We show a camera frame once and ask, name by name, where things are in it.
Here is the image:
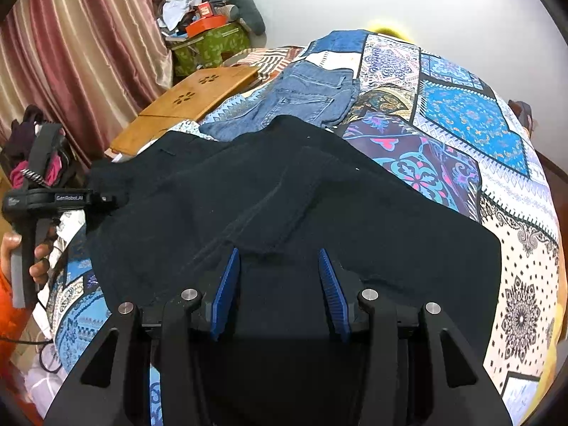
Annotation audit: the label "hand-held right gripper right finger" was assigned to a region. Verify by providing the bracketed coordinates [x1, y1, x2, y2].
[318, 247, 513, 426]

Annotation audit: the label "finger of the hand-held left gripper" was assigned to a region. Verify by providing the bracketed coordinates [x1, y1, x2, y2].
[91, 191, 120, 208]

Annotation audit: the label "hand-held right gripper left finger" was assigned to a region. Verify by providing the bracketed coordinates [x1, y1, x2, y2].
[44, 246, 242, 426]

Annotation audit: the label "black pants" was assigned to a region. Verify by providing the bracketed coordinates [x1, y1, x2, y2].
[84, 115, 502, 426]

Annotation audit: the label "person's left forearm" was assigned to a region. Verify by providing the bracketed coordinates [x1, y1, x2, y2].
[0, 271, 34, 343]

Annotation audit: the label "person's left hand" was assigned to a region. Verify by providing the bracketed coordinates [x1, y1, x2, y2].
[0, 226, 57, 292]

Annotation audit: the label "pile of dark clothes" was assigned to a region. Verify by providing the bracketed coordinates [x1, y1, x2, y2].
[0, 104, 81, 189]

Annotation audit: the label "wooden lap desk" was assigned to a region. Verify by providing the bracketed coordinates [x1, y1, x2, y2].
[109, 66, 260, 159]

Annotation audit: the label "striped pink curtain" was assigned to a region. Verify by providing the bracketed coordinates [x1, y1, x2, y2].
[0, 0, 174, 165]

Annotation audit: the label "green patterned box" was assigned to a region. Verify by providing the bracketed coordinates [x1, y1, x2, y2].
[171, 22, 251, 77]

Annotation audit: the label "white checked cloth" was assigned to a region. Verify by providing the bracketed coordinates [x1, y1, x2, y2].
[24, 355, 74, 414]

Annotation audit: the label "blue jeans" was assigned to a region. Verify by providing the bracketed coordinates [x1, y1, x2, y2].
[200, 60, 360, 143]

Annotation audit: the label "orange box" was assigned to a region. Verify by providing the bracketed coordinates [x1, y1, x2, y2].
[185, 15, 228, 38]

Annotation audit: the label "pile of pale cloths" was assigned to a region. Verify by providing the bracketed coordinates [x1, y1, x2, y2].
[157, 0, 209, 36]

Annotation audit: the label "striped orange quilt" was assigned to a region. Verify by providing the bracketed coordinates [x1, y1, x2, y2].
[219, 45, 311, 81]

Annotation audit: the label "blue patchwork blanket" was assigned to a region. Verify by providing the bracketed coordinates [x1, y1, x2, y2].
[44, 29, 562, 426]

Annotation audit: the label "grey plush pillow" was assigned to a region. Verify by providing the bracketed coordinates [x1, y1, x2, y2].
[204, 0, 267, 34]

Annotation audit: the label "purple bag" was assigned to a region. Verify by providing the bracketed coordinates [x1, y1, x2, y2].
[508, 100, 536, 130]

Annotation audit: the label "yellow foam tube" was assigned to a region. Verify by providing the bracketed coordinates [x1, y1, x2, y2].
[370, 20, 418, 43]

